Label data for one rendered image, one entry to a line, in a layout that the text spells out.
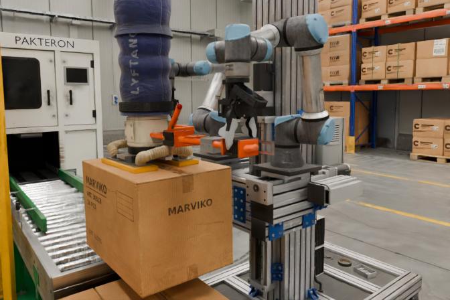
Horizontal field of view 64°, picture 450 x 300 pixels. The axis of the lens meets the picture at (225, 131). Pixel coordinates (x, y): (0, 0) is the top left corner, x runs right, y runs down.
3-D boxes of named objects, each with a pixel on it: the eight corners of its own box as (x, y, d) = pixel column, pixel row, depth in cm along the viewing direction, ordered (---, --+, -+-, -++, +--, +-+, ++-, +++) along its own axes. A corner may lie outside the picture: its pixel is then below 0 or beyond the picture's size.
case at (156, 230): (86, 244, 169) (82, 160, 166) (163, 224, 194) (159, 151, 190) (142, 298, 122) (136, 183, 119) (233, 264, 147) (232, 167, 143)
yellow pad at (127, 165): (100, 162, 159) (100, 151, 159) (122, 159, 165) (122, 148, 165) (134, 174, 133) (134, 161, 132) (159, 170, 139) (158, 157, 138)
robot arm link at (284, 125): (281, 141, 173) (282, 113, 171) (308, 143, 165) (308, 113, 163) (268, 144, 163) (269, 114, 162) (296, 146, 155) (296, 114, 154)
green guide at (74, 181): (58, 177, 369) (57, 168, 368) (69, 175, 375) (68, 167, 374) (117, 216, 243) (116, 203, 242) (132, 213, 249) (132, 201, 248)
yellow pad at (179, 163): (140, 157, 171) (140, 146, 170) (159, 155, 177) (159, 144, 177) (179, 167, 145) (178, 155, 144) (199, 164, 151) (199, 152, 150)
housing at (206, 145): (199, 151, 119) (198, 137, 118) (215, 148, 123) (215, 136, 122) (211, 153, 113) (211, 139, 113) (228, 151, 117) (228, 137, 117)
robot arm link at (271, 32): (270, 19, 157) (200, 38, 121) (294, 15, 150) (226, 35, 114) (274, 46, 160) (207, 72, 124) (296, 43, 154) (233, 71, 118)
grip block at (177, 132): (161, 145, 135) (161, 130, 134) (183, 143, 141) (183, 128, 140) (173, 148, 128) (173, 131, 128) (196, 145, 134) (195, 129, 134)
